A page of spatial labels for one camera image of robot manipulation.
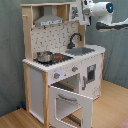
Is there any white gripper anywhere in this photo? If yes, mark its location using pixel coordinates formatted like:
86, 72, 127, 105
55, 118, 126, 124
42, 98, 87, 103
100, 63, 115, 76
76, 0, 92, 25

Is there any white microwave door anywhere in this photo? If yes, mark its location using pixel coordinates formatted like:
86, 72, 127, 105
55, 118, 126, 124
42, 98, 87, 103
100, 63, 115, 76
69, 4, 79, 21

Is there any white oven door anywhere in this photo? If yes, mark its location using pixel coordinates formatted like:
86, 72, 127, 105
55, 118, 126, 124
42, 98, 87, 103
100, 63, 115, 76
49, 86, 93, 128

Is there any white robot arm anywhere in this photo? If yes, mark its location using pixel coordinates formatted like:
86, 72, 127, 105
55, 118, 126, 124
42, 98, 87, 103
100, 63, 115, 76
76, 0, 128, 32

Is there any wooden toy kitchen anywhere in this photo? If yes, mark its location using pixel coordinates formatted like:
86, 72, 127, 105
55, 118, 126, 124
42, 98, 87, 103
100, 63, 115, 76
22, 2, 105, 128

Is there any grey range hood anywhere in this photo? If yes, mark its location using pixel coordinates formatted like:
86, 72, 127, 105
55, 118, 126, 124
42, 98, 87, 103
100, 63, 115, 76
35, 5, 64, 27

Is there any black toy faucet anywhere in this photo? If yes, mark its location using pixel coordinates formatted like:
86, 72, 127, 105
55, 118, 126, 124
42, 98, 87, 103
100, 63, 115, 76
67, 33, 82, 49

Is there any grey toy sink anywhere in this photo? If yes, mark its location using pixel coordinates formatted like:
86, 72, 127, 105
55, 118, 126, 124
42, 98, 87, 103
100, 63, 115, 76
66, 47, 94, 56

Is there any black toy stovetop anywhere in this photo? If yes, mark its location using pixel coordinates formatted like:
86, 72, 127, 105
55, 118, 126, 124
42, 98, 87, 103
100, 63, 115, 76
35, 53, 71, 67

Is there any right red stove knob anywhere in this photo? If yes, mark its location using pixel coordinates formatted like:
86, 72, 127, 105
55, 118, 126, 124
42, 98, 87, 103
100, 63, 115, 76
72, 66, 78, 72

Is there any white fridge door with dispenser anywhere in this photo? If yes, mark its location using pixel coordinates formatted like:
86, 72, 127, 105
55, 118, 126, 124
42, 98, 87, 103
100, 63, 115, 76
80, 55, 102, 100

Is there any silver toy pot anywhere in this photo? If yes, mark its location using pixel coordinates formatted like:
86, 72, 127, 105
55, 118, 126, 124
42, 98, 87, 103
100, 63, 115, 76
37, 51, 53, 62

